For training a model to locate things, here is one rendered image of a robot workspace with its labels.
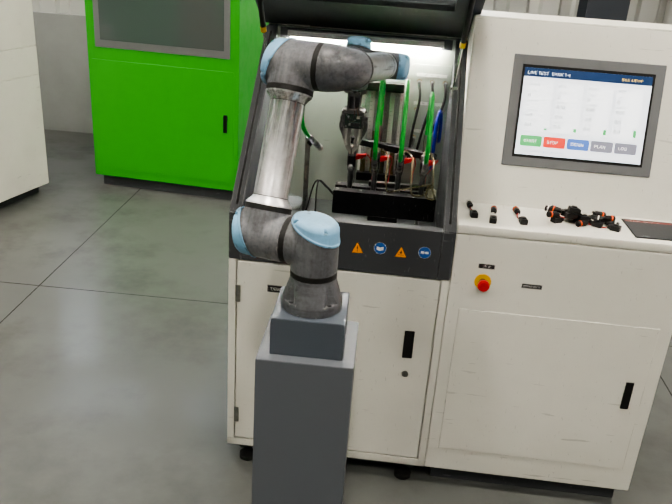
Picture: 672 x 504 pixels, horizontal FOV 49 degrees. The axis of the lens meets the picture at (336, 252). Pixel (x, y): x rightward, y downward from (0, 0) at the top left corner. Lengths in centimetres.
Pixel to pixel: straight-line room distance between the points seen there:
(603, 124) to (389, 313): 90
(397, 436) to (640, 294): 92
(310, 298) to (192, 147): 349
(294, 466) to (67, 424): 126
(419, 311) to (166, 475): 105
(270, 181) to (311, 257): 21
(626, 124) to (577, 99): 17
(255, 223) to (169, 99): 343
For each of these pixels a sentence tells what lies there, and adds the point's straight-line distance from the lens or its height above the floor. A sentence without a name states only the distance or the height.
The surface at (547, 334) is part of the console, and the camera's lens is 243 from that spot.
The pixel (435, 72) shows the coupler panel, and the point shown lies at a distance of 267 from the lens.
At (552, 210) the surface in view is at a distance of 241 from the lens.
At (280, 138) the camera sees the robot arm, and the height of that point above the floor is 130.
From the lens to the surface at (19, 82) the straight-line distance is 515.
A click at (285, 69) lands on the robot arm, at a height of 145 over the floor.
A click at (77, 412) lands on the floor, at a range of 308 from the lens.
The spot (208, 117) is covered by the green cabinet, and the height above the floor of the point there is 58.
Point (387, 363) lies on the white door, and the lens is 246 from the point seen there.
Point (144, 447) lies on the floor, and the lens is 286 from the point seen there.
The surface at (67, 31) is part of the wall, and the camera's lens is 686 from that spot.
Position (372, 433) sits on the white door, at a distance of 262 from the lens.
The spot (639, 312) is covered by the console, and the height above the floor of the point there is 75.
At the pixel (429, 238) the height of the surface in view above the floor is 92.
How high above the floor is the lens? 175
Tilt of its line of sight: 23 degrees down
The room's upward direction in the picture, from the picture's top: 4 degrees clockwise
